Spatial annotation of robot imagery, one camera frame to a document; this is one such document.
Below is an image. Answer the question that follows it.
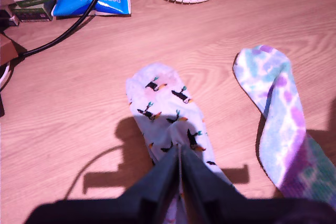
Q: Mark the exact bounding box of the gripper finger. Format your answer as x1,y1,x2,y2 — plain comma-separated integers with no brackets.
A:
119,146,181,224
181,144,247,224

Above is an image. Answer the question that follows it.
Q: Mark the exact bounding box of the blue bird print sock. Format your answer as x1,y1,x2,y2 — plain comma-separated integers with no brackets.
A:
125,62,232,224

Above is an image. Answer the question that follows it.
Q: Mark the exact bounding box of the tie-dye Hugging Face sock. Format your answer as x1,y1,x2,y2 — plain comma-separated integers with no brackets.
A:
232,45,336,205

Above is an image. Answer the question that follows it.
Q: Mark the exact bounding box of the small brown cardboard box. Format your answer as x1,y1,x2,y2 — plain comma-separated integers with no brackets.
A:
0,31,19,66

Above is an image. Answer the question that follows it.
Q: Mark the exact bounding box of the small green white box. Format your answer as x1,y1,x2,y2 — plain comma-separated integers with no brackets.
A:
8,3,54,23

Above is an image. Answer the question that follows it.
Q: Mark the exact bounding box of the black desk cable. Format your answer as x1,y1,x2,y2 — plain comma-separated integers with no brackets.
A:
22,0,114,58

